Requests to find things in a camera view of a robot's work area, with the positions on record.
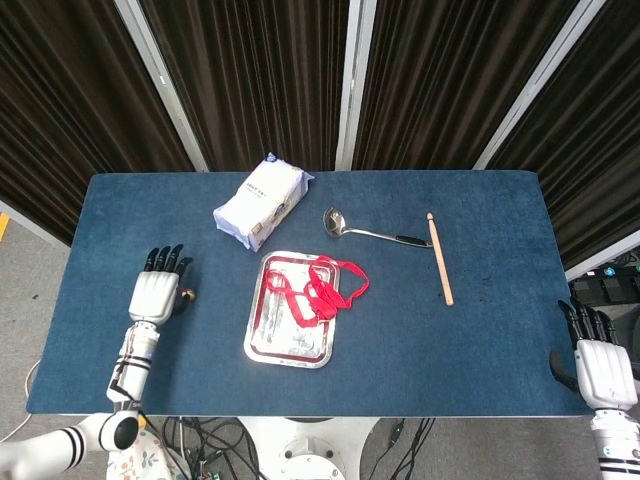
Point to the left black-fingered white robot hand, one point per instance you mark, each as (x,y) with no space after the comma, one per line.
(152,295)

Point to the rectangular stainless steel tray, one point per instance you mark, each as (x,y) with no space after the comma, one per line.
(292,340)

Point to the wooden drumstick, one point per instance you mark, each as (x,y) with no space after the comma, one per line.
(441,260)

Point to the black floor device green lights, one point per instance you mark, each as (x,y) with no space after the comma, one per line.
(607,285)

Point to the floral patterned cloth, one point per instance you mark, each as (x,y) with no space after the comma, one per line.
(145,462)

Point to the blue felt table mat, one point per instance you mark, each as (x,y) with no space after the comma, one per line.
(400,325)

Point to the red ribbon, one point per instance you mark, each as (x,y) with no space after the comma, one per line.
(327,297)

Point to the silver partition bottom rail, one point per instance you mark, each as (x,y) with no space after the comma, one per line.
(30,222)
(600,260)

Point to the white tissue pack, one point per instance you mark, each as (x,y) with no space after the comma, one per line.
(262,200)

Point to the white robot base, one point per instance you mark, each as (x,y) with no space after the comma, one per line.
(305,447)

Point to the right black-fingered white robot hand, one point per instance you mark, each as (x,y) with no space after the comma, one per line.
(605,375)

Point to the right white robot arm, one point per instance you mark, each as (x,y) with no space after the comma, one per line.
(617,445)

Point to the silver partition post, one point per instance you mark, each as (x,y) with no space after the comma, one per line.
(160,85)
(354,85)
(535,82)

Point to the dark pleated curtain panel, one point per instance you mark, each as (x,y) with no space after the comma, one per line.
(255,80)
(595,140)
(450,80)
(65,110)

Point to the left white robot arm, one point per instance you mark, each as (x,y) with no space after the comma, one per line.
(132,370)

